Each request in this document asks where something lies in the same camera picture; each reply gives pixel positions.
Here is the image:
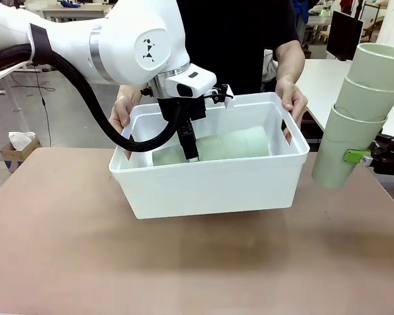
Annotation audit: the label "thin black floor cable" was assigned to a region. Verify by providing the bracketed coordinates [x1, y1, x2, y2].
[35, 70, 56, 148]

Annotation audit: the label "person's left hand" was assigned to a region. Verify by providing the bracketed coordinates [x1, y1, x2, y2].
[275, 77, 308, 127]

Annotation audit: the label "black computer monitor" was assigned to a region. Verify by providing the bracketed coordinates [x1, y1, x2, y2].
[326, 10, 364, 62]

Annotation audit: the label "pale green plastic cup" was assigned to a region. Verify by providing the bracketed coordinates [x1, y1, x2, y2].
[219, 130, 249, 159]
[334, 75, 394, 122]
[152, 136, 223, 167]
[311, 104, 388, 189]
[245, 126, 271, 157]
[344, 42, 394, 92]

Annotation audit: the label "hanging blue jacket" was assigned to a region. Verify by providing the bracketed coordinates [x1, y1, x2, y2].
[292, 0, 311, 33]

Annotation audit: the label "black corrugated cable hose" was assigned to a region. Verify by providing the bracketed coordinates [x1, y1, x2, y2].
[0, 44, 193, 154]

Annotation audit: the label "crumpled white tissue paper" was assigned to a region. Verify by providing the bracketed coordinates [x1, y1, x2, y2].
[8, 131, 37, 152]

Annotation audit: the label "person's black t-shirt torso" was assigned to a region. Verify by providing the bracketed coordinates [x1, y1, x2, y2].
[175, 0, 299, 96]

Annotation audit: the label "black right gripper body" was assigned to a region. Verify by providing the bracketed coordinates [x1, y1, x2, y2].
[370, 119, 394, 180]

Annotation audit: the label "white plastic basket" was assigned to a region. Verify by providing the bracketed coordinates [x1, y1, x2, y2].
[108, 91, 311, 220]

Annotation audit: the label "white desk on castors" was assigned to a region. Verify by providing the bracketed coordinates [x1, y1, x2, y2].
[41, 3, 114, 20]

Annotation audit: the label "person's right hand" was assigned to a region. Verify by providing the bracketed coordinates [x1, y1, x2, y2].
[110, 96, 135, 135]

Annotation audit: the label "person's right forearm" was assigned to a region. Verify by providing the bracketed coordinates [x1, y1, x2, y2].
[116, 83, 144, 102]

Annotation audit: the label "person's left forearm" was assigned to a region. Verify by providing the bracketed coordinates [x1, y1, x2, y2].
[272, 39, 306, 85]

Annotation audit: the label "brown cardboard box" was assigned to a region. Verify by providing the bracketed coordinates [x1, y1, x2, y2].
[0, 136, 43, 173]

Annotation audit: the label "large white table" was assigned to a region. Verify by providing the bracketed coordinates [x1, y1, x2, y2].
[295, 58, 394, 135]

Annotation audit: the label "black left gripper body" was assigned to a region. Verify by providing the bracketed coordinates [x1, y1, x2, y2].
[158, 96, 207, 137]

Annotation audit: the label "white clothes on chair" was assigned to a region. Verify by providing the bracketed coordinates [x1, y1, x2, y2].
[261, 49, 280, 93]

